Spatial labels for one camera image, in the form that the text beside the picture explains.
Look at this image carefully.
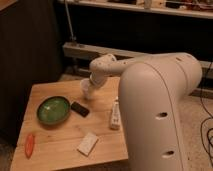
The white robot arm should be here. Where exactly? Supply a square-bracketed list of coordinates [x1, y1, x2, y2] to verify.
[90, 53, 202, 171]

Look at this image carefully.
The green ceramic bowl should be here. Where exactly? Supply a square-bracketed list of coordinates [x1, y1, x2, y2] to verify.
[37, 96, 70, 125]

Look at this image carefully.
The small black box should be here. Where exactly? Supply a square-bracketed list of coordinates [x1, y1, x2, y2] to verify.
[71, 102, 89, 117]

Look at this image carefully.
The metal pole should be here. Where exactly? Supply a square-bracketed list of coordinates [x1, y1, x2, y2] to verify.
[64, 0, 76, 43]

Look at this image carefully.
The white tube bottle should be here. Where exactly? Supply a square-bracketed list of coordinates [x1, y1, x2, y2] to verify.
[110, 99, 121, 130]

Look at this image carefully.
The wooden table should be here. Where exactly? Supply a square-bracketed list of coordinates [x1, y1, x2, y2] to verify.
[10, 77, 127, 171]

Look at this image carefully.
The white rectangular sponge block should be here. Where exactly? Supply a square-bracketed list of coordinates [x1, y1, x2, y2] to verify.
[77, 132, 98, 156]

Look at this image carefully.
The orange carrot toy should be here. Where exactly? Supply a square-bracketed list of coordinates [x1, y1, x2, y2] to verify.
[25, 134, 35, 158]

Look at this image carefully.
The shelf with clutter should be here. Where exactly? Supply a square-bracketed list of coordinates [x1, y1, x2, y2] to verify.
[57, 0, 213, 19]

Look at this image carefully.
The grey baseboard rail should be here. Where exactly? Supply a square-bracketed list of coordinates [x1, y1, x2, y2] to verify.
[63, 42, 213, 99]

